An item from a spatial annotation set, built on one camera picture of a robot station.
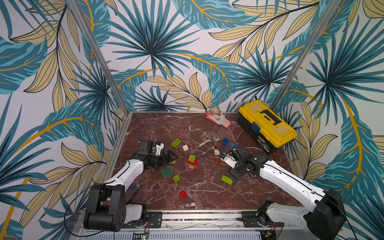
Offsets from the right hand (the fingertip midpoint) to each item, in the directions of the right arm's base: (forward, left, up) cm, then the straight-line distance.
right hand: (234, 167), depth 82 cm
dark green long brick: (+2, +38, -8) cm, 39 cm away
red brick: (+4, +22, -1) cm, 22 cm away
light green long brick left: (+1, +33, +6) cm, 34 cm away
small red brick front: (-10, +29, -9) cm, 32 cm away
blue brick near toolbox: (+19, -5, -8) cm, 22 cm away
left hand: (+4, +34, 0) cm, 34 cm away
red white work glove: (+43, +2, -8) cm, 44 cm away
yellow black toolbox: (+21, -22, +8) cm, 31 cm away
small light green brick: (+5, +23, +2) cm, 24 cm away
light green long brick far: (+22, +34, -7) cm, 41 cm away
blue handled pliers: (-5, +55, -8) cm, 56 cm away
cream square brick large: (+18, +27, -7) cm, 33 cm away
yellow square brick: (+4, +24, -7) cm, 25 cm away
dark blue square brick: (+21, +1, -6) cm, 22 cm away
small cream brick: (+13, +7, -6) cm, 17 cm away
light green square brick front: (-2, +32, -8) cm, 33 cm away
